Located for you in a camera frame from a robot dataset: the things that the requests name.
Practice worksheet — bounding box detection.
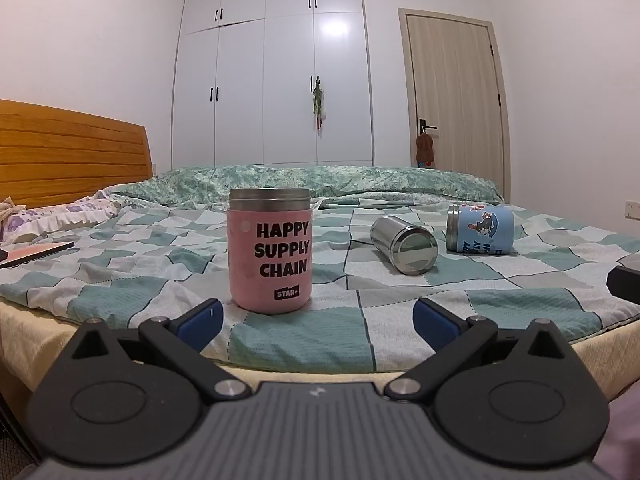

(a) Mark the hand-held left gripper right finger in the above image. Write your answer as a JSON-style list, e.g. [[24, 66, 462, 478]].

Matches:
[[384, 297, 577, 403]]

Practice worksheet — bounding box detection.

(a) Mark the purple floral pillow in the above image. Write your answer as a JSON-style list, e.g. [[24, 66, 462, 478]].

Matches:
[[0, 195, 124, 249]]

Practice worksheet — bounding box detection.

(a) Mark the brown bag on handle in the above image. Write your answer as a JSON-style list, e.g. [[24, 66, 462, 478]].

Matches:
[[416, 132, 435, 169]]

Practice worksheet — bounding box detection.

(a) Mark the checkered green and white blanket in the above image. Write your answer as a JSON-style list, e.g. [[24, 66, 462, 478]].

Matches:
[[0, 194, 640, 374]]

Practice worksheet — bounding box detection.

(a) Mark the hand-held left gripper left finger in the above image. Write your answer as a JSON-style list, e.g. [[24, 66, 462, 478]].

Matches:
[[71, 298, 252, 404]]

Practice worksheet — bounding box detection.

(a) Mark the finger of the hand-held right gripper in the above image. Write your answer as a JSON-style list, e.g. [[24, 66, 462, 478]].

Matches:
[[606, 264, 640, 306]]

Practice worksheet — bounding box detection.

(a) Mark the plain stainless steel cup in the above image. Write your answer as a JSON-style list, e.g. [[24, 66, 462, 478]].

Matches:
[[370, 215, 439, 275]]

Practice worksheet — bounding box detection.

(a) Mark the light wooden door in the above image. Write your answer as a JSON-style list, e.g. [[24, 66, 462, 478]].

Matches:
[[398, 7, 512, 202]]

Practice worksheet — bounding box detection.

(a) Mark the beige mattress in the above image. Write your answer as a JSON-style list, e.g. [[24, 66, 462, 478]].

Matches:
[[0, 296, 640, 395]]

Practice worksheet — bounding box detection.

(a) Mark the white wardrobe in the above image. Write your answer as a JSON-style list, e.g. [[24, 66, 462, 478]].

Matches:
[[171, 0, 375, 170]]

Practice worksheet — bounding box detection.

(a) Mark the beige cloth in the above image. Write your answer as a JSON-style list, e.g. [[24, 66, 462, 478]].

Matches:
[[0, 198, 27, 223]]

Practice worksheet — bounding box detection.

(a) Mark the blue cup with cartoon print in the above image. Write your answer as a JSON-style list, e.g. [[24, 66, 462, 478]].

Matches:
[[446, 204, 515, 256]]

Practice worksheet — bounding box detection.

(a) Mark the green floral quilt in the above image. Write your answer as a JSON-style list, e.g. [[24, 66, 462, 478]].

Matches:
[[107, 164, 504, 211]]

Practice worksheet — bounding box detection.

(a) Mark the pink flat book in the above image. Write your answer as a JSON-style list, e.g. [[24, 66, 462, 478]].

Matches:
[[0, 241, 76, 269]]

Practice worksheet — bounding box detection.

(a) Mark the green hanging ornament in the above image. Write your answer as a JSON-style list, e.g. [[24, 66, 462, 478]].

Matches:
[[310, 79, 326, 132]]

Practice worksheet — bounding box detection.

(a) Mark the pink cup with black print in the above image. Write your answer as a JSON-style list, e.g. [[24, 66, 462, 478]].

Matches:
[[226, 188, 314, 315]]

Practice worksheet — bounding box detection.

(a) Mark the pink clothing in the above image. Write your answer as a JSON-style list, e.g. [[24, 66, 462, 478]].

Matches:
[[594, 394, 640, 480]]

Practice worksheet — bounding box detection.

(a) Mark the wooden headboard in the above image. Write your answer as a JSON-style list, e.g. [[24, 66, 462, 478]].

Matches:
[[0, 99, 154, 210]]

